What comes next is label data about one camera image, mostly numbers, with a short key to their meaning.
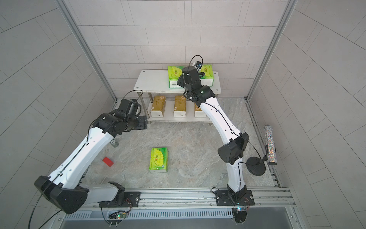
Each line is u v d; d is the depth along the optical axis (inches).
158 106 37.7
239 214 26.8
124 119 20.4
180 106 37.9
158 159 31.0
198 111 36.6
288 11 28.4
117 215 25.9
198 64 25.2
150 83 29.8
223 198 27.9
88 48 34.1
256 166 31.7
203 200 28.4
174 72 30.2
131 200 27.8
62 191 14.1
